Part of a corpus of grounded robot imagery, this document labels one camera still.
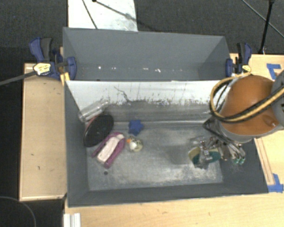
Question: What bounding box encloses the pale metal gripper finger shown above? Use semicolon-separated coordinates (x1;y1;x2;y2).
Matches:
198;149;212;170
190;138;207;149

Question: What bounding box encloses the teal and cream round disc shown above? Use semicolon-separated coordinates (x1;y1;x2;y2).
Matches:
188;146;221;168

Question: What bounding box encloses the white and yellow toy ball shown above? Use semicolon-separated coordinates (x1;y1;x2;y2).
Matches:
126;137;143;153

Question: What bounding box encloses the blue star-shaped toy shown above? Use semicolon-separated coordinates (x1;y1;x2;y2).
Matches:
128;120;145;137

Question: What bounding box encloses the purple and pink case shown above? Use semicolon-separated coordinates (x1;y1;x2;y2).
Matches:
91;132;127;170

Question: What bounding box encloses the black round disc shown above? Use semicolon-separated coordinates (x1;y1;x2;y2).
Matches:
83;114;115;148

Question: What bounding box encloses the grey metal bin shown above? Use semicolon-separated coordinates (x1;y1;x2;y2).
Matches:
62;27;269;208

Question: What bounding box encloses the clear plastic bottle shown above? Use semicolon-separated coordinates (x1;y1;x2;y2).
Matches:
77;100;110;123

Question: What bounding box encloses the pale wood flat board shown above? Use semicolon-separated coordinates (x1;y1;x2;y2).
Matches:
18;62;68;202

